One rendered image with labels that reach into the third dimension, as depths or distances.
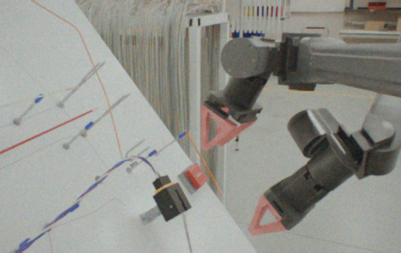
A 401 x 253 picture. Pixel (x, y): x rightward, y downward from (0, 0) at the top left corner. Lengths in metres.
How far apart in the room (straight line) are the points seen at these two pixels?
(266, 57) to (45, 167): 0.41
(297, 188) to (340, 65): 0.23
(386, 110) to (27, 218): 0.57
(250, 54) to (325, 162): 0.19
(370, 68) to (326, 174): 0.24
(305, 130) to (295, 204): 0.11
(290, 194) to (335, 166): 0.08
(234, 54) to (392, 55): 0.25
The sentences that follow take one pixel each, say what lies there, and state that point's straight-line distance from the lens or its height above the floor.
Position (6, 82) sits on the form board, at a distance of 0.81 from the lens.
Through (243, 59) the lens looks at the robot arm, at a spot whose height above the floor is 1.42.
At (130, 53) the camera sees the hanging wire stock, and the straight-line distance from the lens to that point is 1.46.
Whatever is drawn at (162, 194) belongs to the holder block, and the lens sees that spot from 0.77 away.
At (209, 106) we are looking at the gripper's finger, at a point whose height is 1.34.
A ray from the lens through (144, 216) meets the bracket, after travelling 0.82.
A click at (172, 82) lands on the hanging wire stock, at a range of 1.37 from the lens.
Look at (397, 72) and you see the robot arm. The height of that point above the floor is 1.45.
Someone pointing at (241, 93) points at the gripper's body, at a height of 1.36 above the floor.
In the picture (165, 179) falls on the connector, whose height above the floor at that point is 1.17.
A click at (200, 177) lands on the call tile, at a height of 1.10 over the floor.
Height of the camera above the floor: 1.51
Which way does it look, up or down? 18 degrees down
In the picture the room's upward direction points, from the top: straight up
